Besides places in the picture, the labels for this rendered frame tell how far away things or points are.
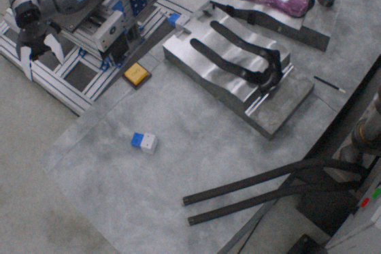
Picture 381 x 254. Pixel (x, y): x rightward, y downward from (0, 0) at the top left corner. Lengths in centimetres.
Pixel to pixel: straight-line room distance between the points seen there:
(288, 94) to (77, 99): 121
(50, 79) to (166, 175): 118
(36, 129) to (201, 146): 136
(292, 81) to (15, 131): 174
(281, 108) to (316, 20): 39
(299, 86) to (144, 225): 71
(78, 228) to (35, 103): 84
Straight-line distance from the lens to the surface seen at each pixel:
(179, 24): 170
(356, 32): 183
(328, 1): 171
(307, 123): 157
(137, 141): 150
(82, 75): 244
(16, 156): 264
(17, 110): 276
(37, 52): 106
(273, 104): 151
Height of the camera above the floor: 221
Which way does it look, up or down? 64 degrees down
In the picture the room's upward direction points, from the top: 10 degrees counter-clockwise
